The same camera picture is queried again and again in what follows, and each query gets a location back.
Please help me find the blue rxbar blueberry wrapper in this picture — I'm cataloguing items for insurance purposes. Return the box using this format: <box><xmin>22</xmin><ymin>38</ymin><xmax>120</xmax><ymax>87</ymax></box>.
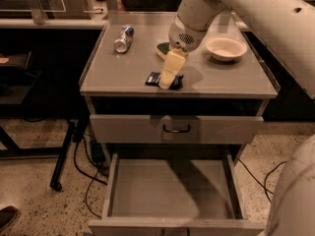
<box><xmin>145</xmin><ymin>72</ymin><xmax>183</xmax><ymax>89</ymax></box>

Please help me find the white horizontal rail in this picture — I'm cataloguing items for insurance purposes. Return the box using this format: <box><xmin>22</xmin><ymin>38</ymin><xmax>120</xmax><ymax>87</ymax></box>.
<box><xmin>0</xmin><ymin>15</ymin><xmax>250</xmax><ymax>31</ymax></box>

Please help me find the silver blue soda can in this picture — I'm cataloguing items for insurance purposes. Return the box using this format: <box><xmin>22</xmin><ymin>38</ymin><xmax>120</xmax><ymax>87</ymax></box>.
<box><xmin>114</xmin><ymin>26</ymin><xmax>134</xmax><ymax>53</ymax></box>

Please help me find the grey drawer cabinet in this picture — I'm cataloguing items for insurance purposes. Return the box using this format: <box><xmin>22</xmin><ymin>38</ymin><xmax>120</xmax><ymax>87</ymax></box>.
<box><xmin>78</xmin><ymin>11</ymin><xmax>282</xmax><ymax>236</ymax></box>

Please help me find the black drawer handle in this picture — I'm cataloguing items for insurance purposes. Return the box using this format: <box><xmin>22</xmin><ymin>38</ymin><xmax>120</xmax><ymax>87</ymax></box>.
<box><xmin>162</xmin><ymin>125</ymin><xmax>191</xmax><ymax>134</ymax></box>

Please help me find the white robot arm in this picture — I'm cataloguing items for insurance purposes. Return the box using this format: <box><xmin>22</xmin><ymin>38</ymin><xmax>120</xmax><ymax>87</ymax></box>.
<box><xmin>159</xmin><ymin>0</ymin><xmax>315</xmax><ymax>236</ymax></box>

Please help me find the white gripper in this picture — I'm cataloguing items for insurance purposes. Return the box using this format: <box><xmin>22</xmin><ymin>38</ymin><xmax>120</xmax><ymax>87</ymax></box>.
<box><xmin>158</xmin><ymin>14</ymin><xmax>208</xmax><ymax>89</ymax></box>

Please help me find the black floor cable right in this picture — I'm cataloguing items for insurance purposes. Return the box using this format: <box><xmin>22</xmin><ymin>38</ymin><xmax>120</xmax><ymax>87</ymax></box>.
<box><xmin>237</xmin><ymin>158</ymin><xmax>288</xmax><ymax>205</ymax></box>

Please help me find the dark shoe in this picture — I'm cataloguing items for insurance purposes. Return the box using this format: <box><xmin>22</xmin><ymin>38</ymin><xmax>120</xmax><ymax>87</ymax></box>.
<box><xmin>0</xmin><ymin>206</ymin><xmax>18</xmax><ymax>232</ymax></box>

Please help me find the closed top drawer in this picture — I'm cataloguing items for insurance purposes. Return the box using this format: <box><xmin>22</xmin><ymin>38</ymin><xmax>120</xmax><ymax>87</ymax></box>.
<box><xmin>90</xmin><ymin>114</ymin><xmax>263</xmax><ymax>145</ymax></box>

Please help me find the green yellow sponge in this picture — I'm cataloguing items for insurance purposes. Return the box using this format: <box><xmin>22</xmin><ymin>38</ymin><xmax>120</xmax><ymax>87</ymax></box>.
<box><xmin>157</xmin><ymin>42</ymin><xmax>169</xmax><ymax>60</ymax></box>

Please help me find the open middle drawer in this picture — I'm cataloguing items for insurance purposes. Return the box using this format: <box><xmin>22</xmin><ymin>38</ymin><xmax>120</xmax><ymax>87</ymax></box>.
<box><xmin>89</xmin><ymin>152</ymin><xmax>264</xmax><ymax>236</ymax></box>

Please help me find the black floor cables left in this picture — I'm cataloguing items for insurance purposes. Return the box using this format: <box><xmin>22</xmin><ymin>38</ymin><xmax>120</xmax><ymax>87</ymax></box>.
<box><xmin>72</xmin><ymin>135</ymin><xmax>110</xmax><ymax>220</ymax></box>

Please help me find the black side shelf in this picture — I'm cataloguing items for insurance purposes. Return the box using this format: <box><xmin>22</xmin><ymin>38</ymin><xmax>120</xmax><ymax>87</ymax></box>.
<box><xmin>0</xmin><ymin>52</ymin><xmax>41</xmax><ymax>106</ymax></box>

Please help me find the black table leg frame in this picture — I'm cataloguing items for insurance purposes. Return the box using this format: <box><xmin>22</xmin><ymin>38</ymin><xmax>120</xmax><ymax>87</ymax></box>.
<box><xmin>0</xmin><ymin>122</ymin><xmax>75</xmax><ymax>192</ymax></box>

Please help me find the white bowl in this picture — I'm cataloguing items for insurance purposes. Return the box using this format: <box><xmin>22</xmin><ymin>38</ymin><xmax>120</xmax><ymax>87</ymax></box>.
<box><xmin>205</xmin><ymin>35</ymin><xmax>247</xmax><ymax>62</ymax></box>

